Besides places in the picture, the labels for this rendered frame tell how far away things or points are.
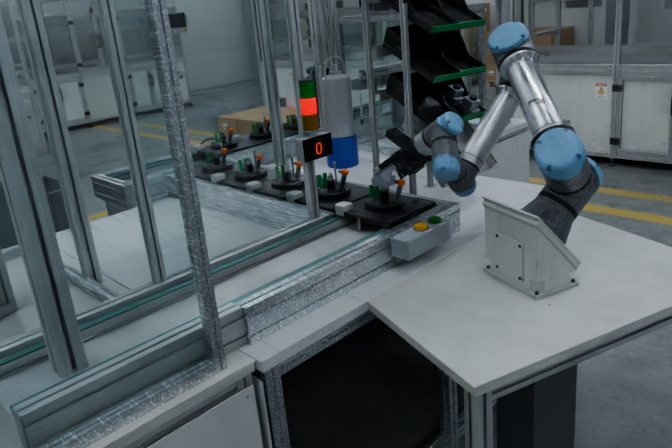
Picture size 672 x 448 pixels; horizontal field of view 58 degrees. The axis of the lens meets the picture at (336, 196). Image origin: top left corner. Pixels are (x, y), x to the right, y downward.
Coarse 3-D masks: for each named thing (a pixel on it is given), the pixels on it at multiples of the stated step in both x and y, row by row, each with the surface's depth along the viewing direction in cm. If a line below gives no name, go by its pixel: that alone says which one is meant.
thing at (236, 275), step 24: (336, 216) 206; (264, 240) 187; (288, 240) 189; (312, 240) 196; (336, 240) 194; (360, 240) 184; (216, 264) 175; (240, 264) 177; (264, 264) 181; (288, 264) 179; (312, 264) 170; (216, 288) 168; (240, 288) 167; (264, 288) 158
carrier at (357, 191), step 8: (320, 176) 222; (328, 176) 220; (336, 176) 226; (320, 184) 223; (328, 184) 220; (336, 184) 227; (320, 192) 219; (328, 192) 218; (336, 192) 217; (344, 192) 217; (352, 192) 222; (360, 192) 221; (368, 192) 220; (320, 200) 216; (328, 200) 216; (336, 200) 215; (344, 200) 214; (352, 200) 213; (320, 208) 211; (328, 208) 208
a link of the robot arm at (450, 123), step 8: (448, 112) 175; (440, 120) 175; (448, 120) 173; (456, 120) 175; (432, 128) 177; (440, 128) 175; (448, 128) 173; (456, 128) 173; (424, 136) 180; (432, 136) 176; (440, 136) 184; (456, 136) 176
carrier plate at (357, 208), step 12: (360, 204) 208; (408, 204) 204; (420, 204) 203; (432, 204) 203; (348, 216) 201; (360, 216) 197; (372, 216) 196; (384, 216) 195; (396, 216) 194; (408, 216) 195
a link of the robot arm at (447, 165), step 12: (432, 144) 175; (444, 144) 172; (456, 144) 174; (432, 156) 174; (444, 156) 170; (456, 156) 171; (432, 168) 174; (444, 168) 169; (456, 168) 169; (444, 180) 173; (456, 180) 177
